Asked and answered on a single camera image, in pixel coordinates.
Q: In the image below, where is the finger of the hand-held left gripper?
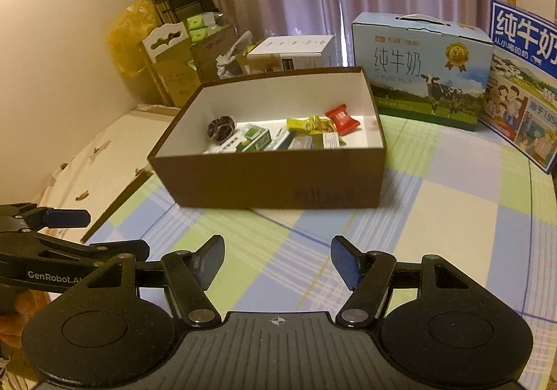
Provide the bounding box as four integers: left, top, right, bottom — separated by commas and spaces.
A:
0, 204, 92, 231
0, 230, 151, 271

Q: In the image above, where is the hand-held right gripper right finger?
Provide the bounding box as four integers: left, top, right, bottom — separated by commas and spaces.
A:
331, 236, 475, 328

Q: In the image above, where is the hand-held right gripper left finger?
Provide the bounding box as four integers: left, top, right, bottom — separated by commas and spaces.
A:
83, 234, 227, 328

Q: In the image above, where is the brown cardboard box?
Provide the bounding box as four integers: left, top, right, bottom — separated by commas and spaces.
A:
147, 66, 388, 210

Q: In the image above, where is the green medicine box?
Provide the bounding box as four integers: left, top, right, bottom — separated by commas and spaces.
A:
235, 123, 273, 153

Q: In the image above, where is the yellow snack packet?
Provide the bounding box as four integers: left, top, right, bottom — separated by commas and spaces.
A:
286, 115, 344, 148

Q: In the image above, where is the red snack packet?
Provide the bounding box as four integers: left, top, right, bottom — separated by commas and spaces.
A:
324, 106, 362, 135

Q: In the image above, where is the person's left hand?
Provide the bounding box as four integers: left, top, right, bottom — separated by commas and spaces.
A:
0, 290, 50, 347

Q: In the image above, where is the cream patterned sheet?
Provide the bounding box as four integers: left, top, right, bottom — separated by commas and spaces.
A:
37, 112, 181, 238

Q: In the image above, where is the plaid tablecloth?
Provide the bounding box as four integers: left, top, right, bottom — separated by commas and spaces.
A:
83, 112, 557, 373

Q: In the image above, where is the flat brown cardboard sheet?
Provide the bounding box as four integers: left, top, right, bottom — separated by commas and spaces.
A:
126, 104, 186, 118

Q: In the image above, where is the yellow plastic bag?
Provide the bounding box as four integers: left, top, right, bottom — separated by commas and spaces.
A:
108, 0, 159, 78

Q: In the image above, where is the crumpled grey plastic bag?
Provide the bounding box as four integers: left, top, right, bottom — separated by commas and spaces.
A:
215, 30, 254, 78

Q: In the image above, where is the light blue milk carton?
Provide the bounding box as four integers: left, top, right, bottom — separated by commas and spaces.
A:
352, 11, 494, 132

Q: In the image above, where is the open brown cardboard carton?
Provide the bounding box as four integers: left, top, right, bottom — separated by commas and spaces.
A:
189, 24, 244, 82

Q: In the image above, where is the white appliance box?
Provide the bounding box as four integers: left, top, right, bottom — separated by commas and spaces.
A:
246, 35, 337, 75

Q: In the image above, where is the dark blue milk carton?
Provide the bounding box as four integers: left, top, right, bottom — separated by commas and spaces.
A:
479, 0, 557, 175

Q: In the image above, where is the cardboard carton with white handle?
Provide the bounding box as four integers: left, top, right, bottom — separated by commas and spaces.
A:
139, 22, 200, 108

